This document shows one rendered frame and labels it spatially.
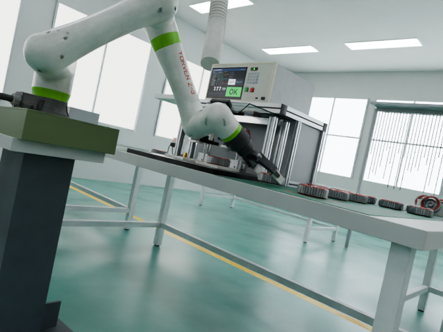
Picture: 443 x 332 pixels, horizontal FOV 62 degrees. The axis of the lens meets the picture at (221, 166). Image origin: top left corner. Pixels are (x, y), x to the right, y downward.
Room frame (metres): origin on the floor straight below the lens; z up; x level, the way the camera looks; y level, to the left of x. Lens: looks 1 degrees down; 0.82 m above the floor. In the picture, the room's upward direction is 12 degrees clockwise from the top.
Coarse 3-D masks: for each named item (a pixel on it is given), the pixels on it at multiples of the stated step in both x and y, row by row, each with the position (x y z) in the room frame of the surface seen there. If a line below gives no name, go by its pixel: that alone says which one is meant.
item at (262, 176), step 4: (260, 172) 1.50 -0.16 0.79; (260, 176) 1.48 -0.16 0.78; (264, 176) 1.47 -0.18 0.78; (268, 176) 1.46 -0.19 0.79; (260, 180) 1.49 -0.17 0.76; (264, 180) 1.47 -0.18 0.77; (268, 180) 1.46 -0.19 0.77; (272, 180) 1.46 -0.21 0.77; (284, 180) 1.49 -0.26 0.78; (276, 184) 1.47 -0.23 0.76
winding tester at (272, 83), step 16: (224, 64) 1.99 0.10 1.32; (240, 64) 1.91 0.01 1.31; (256, 64) 1.84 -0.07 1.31; (272, 64) 1.77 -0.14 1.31; (256, 80) 1.82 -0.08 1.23; (272, 80) 1.76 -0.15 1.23; (288, 80) 1.86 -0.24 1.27; (304, 80) 1.96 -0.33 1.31; (208, 96) 2.04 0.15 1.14; (256, 96) 1.81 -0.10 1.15; (272, 96) 1.79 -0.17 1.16; (288, 96) 1.88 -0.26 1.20; (304, 96) 1.98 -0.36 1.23; (304, 112) 2.01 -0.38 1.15
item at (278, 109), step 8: (256, 104) 1.77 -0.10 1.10; (264, 104) 1.73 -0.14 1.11; (272, 104) 1.70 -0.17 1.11; (280, 104) 1.67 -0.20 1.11; (272, 112) 1.69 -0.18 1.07; (280, 112) 1.67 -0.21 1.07; (288, 112) 1.71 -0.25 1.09; (296, 112) 1.75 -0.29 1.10; (296, 120) 1.77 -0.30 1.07; (304, 120) 1.81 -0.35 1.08; (312, 120) 1.87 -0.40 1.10; (320, 128) 1.94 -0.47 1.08
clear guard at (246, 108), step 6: (234, 102) 1.59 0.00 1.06; (234, 108) 1.54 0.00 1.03; (240, 108) 1.52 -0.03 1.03; (246, 108) 1.66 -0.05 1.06; (252, 108) 1.62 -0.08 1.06; (258, 108) 1.59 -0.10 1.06; (246, 114) 1.86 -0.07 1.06; (252, 114) 1.81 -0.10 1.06; (258, 114) 1.77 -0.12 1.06; (264, 114) 1.72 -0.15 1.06; (270, 114) 1.69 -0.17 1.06; (276, 114) 1.67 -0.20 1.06
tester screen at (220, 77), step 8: (216, 72) 2.03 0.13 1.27; (224, 72) 1.99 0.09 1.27; (232, 72) 1.95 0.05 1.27; (240, 72) 1.91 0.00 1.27; (216, 80) 2.02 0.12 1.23; (224, 80) 1.98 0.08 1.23; (224, 88) 1.97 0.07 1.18; (216, 96) 2.00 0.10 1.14; (224, 96) 1.96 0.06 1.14; (240, 96) 1.88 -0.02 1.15
